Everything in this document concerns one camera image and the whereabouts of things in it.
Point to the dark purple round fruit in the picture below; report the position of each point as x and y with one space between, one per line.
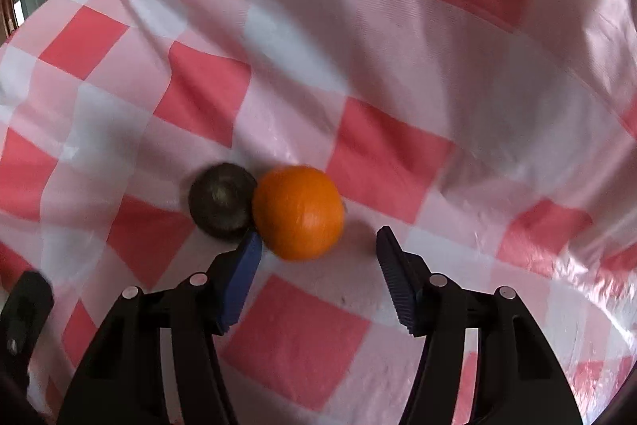
219 201

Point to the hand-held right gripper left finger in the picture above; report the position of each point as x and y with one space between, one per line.
244 280

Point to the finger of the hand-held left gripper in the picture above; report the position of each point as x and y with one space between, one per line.
27 310

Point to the large orange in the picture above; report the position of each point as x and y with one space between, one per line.
298 211

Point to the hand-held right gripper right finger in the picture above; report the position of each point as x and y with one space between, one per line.
395 280

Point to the red white checked tablecloth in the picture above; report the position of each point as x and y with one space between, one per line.
398 56

